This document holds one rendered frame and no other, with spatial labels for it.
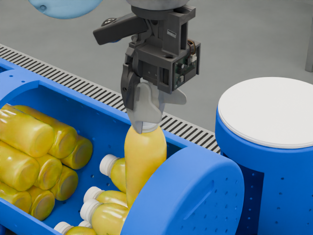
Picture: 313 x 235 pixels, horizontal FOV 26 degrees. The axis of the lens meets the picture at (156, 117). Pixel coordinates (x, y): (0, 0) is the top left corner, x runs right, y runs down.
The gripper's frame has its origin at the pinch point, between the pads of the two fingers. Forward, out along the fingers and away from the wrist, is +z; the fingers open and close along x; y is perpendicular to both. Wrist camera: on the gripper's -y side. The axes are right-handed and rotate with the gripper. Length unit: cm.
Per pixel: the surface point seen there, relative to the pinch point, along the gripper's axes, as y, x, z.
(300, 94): -1, 59, 25
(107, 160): -12.7, 4.9, 17.5
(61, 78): -176, 150, 129
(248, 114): -6, 44, 26
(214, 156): 9.0, 6.4, 7.2
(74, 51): -192, 177, 129
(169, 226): 10.8, -7.9, 10.4
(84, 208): -8.4, -6.0, 18.9
